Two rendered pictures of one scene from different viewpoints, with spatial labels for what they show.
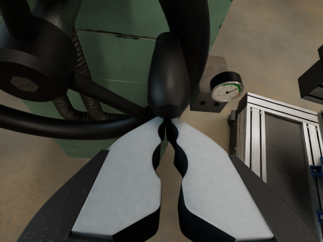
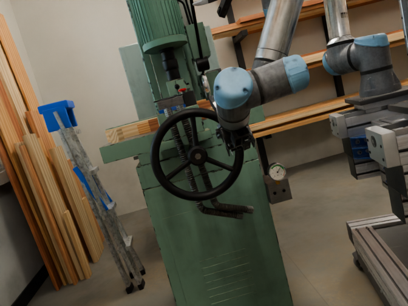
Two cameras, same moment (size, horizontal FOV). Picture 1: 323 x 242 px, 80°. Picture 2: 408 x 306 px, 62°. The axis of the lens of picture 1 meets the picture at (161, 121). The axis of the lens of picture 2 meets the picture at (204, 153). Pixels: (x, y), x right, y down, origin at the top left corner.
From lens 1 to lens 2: 0.91 m
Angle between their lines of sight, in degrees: 52
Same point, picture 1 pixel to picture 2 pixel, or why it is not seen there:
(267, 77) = not seen: hidden behind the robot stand
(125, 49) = (218, 178)
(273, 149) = (400, 246)
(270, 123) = (385, 232)
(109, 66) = not seen: hidden behind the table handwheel
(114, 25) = (210, 167)
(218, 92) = (273, 174)
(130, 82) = (226, 201)
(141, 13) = (220, 156)
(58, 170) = not seen: outside the picture
